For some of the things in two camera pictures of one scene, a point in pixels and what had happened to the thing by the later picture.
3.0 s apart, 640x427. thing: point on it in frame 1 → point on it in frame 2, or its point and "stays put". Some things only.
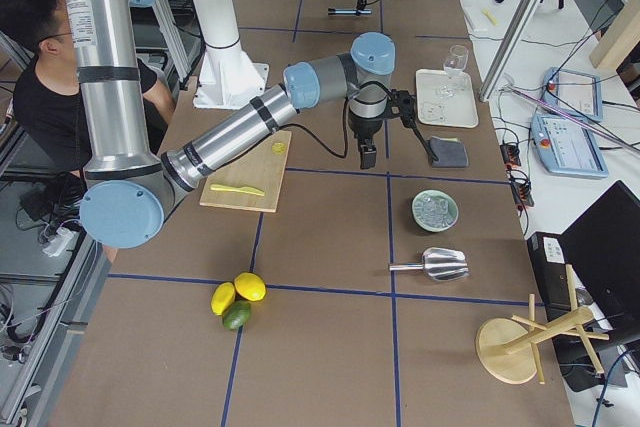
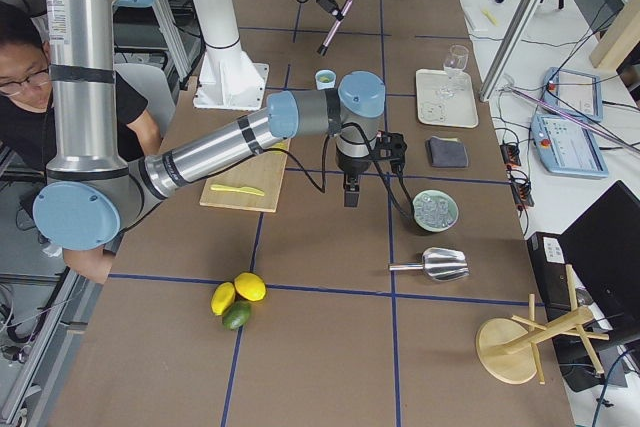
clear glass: x=456 y=59 stays put
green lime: x=236 y=314 stays put
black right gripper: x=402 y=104 → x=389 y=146
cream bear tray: x=445 y=101 stays put
